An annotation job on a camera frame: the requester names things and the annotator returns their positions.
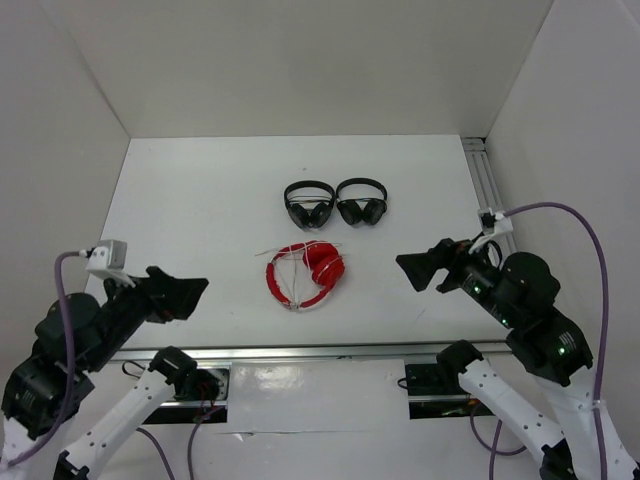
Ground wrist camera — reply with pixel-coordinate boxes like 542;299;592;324
469;207;513;253
86;240;135;287

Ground left black headphones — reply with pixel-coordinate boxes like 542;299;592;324
283;180;336;229

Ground white headphone cable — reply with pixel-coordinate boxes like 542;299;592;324
253;241;351;312

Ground black headphones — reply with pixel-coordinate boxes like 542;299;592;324
283;180;336;229
336;177;388;226

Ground front aluminium rail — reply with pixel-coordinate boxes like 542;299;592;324
109;340;516;365

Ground right black headphones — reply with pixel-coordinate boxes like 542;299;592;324
336;177;388;226

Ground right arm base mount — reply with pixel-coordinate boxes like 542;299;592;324
397;363;492;420

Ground red over-ear headphones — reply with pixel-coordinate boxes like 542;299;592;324
265;240;346;310

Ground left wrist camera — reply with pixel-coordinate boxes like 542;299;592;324
86;240;135;287

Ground right side aluminium rail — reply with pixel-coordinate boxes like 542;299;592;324
461;137;517;258

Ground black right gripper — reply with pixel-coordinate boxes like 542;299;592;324
393;229;518;325

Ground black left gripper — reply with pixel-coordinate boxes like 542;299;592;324
85;263;210;369

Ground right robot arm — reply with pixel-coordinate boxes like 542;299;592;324
396;238;639;479

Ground aluminium rail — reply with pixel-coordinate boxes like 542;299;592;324
109;340;516;365
461;137;517;258

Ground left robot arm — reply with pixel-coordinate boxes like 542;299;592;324
1;262;209;479

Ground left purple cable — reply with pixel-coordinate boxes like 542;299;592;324
0;249;221;480

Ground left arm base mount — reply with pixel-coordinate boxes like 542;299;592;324
121;352;230;424

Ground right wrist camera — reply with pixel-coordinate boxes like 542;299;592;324
469;207;513;253

